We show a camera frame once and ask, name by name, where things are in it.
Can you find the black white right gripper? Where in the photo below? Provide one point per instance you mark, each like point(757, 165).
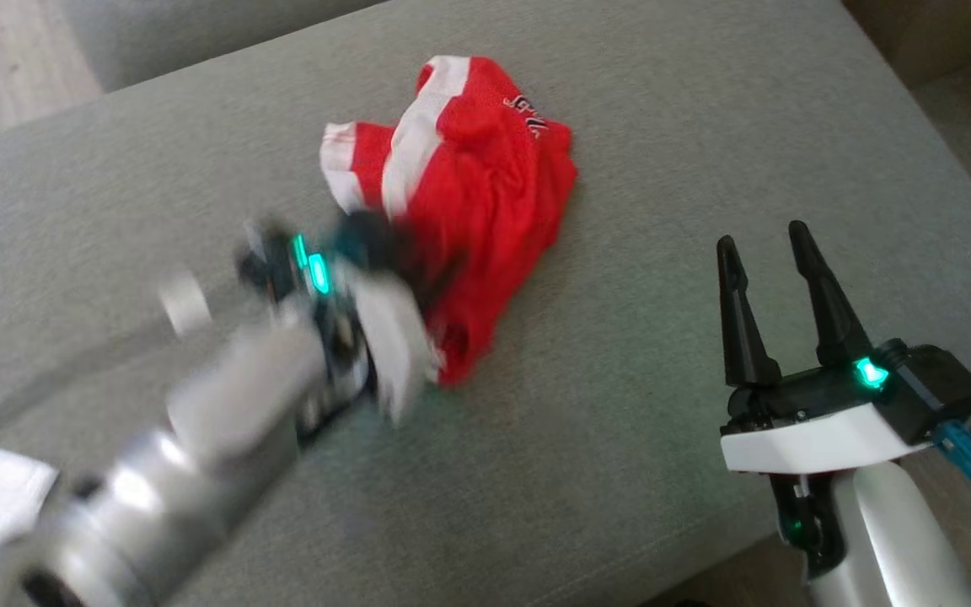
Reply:
point(814, 438)

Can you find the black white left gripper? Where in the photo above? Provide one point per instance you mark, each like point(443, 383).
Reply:
point(393, 329)

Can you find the red jersey with white trim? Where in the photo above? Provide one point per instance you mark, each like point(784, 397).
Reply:
point(485, 185)

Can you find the white grey robot left arm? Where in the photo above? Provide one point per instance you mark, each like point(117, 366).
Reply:
point(199, 438)

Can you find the grey sofa seat cushion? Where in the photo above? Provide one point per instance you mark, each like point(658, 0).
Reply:
point(662, 169)

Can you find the grey sofa side cushion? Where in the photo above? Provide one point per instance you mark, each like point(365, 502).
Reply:
point(199, 34)

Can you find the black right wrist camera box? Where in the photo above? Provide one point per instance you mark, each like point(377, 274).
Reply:
point(932, 388)

